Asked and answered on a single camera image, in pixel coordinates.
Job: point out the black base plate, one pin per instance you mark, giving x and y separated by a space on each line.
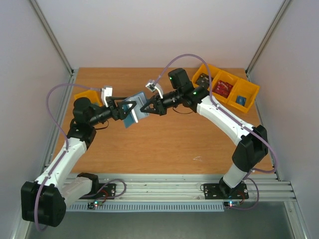
109 190
212 192

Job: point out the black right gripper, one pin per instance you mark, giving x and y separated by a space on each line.
159 104

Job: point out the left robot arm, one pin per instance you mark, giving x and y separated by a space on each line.
45 200

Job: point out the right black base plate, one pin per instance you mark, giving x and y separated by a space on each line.
212 192

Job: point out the black items in bin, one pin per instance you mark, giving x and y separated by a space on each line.
203 80

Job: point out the teal leather card holder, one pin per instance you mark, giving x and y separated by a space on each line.
135 115

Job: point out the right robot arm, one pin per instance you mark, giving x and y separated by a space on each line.
250 141

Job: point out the small yellow bin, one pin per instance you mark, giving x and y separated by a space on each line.
93 96

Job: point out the red cards in bin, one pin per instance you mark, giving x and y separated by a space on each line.
223 88

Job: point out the aluminium frame rail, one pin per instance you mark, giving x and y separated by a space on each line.
185 188

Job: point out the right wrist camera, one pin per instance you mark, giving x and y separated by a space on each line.
152 86

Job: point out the circuit board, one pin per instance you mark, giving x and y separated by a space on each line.
231 204
95 204

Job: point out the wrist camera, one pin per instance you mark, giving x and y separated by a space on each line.
106 92
152 86

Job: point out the left circuit board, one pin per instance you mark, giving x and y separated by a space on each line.
95 204

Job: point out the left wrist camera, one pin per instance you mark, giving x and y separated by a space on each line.
106 92

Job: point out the right circuit board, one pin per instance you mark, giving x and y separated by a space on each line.
231 204

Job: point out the grey slotted cable duct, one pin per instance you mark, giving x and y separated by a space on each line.
139 207

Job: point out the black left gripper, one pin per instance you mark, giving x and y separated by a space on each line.
120 114

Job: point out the yellow three-compartment bin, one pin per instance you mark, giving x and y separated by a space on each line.
232 90

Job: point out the blue card in bin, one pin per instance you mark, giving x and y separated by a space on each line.
241 100

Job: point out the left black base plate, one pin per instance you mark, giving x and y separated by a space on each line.
109 190

